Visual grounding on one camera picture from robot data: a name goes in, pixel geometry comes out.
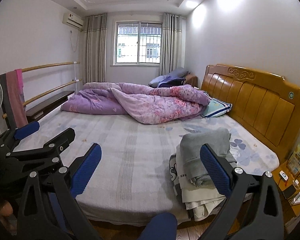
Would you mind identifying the grey green hoodie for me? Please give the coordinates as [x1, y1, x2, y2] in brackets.
[180, 128, 237, 187]

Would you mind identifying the folded white clothes stack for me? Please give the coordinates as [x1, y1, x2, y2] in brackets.
[169, 146, 225, 222]

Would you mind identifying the dark wooden bench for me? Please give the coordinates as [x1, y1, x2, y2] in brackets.
[26, 90, 75, 123]

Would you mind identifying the white remote device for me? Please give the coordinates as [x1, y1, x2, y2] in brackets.
[279, 170, 288, 181]

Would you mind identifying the wooden nightstand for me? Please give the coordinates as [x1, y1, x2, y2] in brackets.
[272, 161, 300, 235]

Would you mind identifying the pink red hanging towel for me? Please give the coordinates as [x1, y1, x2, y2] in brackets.
[0, 69, 28, 129]

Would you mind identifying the yellow snack bag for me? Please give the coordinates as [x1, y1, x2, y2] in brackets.
[287, 143, 300, 178]

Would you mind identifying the blue trouser knee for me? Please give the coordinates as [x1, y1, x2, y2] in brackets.
[138, 212, 178, 240]

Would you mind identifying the wooden headboard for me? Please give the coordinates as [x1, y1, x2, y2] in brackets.
[201, 64, 300, 163]

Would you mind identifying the blue white striped pillow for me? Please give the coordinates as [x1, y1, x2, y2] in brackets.
[201, 94, 232, 118]

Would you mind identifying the white air conditioner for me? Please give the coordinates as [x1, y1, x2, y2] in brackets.
[62, 13, 84, 31]

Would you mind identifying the left striped curtain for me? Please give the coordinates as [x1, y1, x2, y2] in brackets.
[82, 13, 107, 83]

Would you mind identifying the striped curtain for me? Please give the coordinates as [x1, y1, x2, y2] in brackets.
[160, 13, 183, 75]
[82, 13, 107, 83]

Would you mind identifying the purple floral quilt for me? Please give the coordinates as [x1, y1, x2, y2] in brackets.
[61, 82, 210, 125]

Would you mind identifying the window with metal bars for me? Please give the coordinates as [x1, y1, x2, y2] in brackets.
[114, 22, 162, 65]

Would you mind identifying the dark blue pillow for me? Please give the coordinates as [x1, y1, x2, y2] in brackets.
[148, 68, 190, 88]

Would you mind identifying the right striped curtain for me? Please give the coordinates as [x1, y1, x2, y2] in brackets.
[160, 13, 183, 75]

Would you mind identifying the lower wooden rail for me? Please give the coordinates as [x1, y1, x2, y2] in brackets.
[1, 78, 83, 119]

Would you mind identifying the wooden rail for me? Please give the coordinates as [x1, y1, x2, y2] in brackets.
[1, 78, 83, 119]
[21, 61, 80, 73]

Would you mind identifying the upper wooden rail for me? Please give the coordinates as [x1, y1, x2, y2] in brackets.
[21, 61, 80, 73]

